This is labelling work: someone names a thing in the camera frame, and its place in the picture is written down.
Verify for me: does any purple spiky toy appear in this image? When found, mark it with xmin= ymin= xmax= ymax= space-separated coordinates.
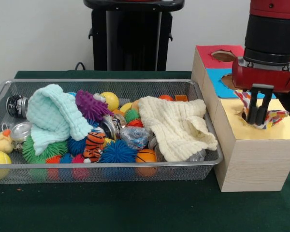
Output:
xmin=75 ymin=89 xmax=114 ymax=121

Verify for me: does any mint green cloth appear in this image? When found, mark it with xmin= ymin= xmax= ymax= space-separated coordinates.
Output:
xmin=26 ymin=84 xmax=94 ymax=156

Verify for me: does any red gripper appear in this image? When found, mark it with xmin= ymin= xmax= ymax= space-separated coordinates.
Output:
xmin=232 ymin=57 xmax=290 ymax=125

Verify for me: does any wooden box with three holes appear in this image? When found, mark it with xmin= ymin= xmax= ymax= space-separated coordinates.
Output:
xmin=190 ymin=44 xmax=290 ymax=192

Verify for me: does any blue spiky ball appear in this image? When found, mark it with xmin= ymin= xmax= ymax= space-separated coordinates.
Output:
xmin=99 ymin=139 xmax=139 ymax=164

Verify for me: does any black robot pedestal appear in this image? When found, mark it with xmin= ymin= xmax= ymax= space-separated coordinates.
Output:
xmin=83 ymin=0 xmax=186 ymax=72

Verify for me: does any small orange basketball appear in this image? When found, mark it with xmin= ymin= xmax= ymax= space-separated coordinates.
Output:
xmin=136 ymin=148 xmax=158 ymax=163

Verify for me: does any colourful printed cloth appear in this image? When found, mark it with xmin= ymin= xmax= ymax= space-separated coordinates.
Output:
xmin=233 ymin=89 xmax=290 ymax=131

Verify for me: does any tiger plush toy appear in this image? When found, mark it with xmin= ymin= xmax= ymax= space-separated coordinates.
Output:
xmin=83 ymin=131 xmax=107 ymax=163

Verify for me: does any wire mesh bin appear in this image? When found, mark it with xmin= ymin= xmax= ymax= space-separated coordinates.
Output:
xmin=0 ymin=78 xmax=224 ymax=185

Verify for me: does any green spiky ball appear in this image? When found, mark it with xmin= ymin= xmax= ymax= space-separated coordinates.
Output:
xmin=22 ymin=135 xmax=69 ymax=164

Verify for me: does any black and silver can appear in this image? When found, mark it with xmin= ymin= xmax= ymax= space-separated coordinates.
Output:
xmin=6 ymin=95 xmax=29 ymax=119

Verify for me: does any yellow plush duck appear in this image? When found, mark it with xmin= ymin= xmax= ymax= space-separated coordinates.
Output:
xmin=0 ymin=129 xmax=14 ymax=154

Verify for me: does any cream knitted cloth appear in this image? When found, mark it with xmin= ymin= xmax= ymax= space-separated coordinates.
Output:
xmin=137 ymin=96 xmax=218 ymax=162

